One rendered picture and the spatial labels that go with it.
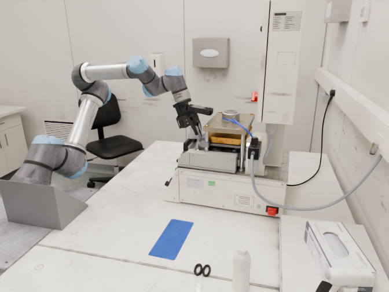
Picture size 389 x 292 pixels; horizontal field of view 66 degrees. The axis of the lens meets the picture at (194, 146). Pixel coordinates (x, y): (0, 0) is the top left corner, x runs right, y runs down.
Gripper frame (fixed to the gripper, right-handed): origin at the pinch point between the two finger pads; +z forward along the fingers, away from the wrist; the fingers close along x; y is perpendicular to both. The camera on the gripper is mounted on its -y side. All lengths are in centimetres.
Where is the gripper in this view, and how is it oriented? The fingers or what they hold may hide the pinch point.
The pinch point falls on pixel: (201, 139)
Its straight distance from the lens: 140.0
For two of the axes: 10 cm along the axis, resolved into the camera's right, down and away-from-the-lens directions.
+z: 3.3, 9.2, 2.2
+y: -8.9, 2.3, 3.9
